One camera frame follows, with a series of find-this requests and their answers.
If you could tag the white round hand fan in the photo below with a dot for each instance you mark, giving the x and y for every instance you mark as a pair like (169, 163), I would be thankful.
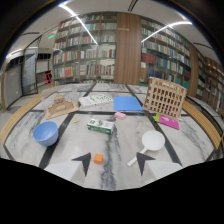
(151, 141)

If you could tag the wooden lattice building model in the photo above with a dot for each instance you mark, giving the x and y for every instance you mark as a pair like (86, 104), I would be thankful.
(164, 97)

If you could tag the long bookshelf with books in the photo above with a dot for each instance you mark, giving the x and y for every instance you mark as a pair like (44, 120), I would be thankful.
(173, 56)

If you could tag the pink eraser block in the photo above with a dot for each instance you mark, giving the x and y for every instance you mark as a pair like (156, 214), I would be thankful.
(120, 115)

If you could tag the white printed book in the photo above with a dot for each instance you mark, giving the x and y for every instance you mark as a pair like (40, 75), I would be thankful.
(95, 99)

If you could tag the red step ladder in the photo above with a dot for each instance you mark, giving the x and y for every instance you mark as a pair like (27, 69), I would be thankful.
(48, 79)

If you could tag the orange cube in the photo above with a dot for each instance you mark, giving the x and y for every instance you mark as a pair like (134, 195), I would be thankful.
(98, 159)

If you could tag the wooden castle model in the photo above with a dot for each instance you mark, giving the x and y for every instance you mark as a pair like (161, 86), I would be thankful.
(61, 106)

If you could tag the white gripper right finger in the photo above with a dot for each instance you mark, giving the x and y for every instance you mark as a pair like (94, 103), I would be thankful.
(154, 166)

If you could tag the wooden wall panel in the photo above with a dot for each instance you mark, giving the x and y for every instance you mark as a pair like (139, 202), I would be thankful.
(127, 50)

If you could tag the yellow clip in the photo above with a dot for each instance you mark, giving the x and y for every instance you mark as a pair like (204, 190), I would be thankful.
(75, 120)

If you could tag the tall bookshelf with books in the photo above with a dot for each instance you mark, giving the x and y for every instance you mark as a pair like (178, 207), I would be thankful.
(85, 46)

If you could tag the blue plastic bowl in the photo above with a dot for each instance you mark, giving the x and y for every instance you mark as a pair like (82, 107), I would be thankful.
(46, 132)

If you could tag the magenta and green booklet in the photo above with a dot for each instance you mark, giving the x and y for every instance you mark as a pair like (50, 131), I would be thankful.
(168, 121)

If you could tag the green and white carton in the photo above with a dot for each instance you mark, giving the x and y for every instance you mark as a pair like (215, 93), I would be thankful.
(100, 126)

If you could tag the glass door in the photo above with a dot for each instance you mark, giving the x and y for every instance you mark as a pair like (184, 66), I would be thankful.
(29, 71)

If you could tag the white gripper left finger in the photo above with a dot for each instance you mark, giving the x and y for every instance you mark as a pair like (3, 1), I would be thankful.
(74, 166)

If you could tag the blue folder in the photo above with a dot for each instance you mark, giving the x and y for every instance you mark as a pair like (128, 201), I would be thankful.
(127, 103)

